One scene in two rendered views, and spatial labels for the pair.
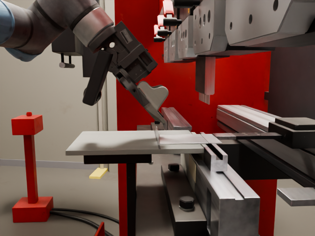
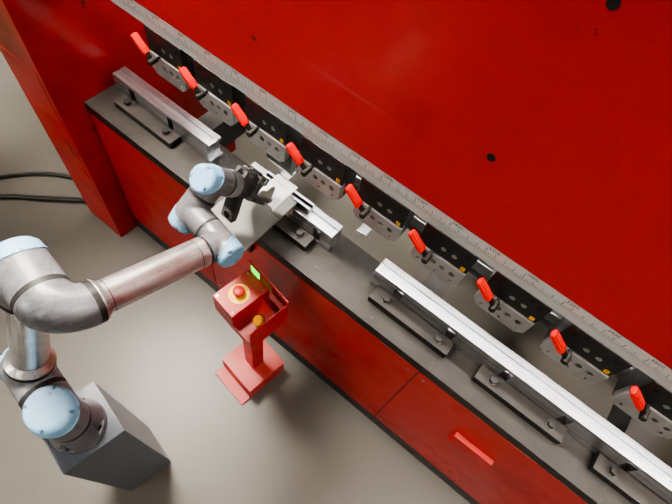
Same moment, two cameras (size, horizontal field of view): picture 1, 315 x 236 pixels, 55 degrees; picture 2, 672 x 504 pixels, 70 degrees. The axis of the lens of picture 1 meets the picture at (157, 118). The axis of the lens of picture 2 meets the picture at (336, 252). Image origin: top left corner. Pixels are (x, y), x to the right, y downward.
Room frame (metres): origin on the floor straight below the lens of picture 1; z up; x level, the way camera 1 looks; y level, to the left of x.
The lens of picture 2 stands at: (-0.02, 0.61, 2.29)
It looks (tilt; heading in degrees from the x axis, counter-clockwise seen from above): 60 degrees down; 299
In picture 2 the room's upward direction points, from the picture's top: 15 degrees clockwise
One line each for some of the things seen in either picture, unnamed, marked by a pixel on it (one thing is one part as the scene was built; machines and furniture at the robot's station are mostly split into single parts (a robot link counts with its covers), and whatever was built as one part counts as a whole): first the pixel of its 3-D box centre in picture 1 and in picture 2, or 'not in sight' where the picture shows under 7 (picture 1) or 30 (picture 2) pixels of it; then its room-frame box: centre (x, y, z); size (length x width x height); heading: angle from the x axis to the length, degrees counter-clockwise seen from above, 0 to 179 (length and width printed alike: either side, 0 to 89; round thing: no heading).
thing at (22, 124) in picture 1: (30, 165); not in sight; (2.24, 0.98, 0.42); 0.25 x 0.20 x 0.83; 94
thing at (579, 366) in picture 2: not in sight; (587, 344); (-0.32, -0.16, 1.26); 0.15 x 0.09 x 0.17; 4
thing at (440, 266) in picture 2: not in sight; (449, 246); (0.08, -0.14, 1.26); 0.15 x 0.09 x 0.17; 4
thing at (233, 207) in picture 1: (207, 180); (291, 206); (0.60, -0.10, 0.92); 0.39 x 0.06 x 0.10; 4
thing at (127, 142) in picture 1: (136, 141); (248, 211); (0.64, 0.05, 1.00); 0.26 x 0.18 x 0.01; 94
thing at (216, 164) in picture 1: (206, 148); (288, 192); (0.62, -0.10, 0.99); 0.20 x 0.03 x 0.03; 4
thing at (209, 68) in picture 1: (204, 80); (281, 158); (0.65, -0.10, 1.13); 0.10 x 0.02 x 0.10; 4
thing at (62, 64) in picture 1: (67, 61); not in sight; (1.88, 0.55, 1.20); 0.45 x 0.03 x 0.08; 8
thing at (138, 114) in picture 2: (158, 131); (147, 121); (1.25, 0.00, 0.89); 0.30 x 0.05 x 0.03; 4
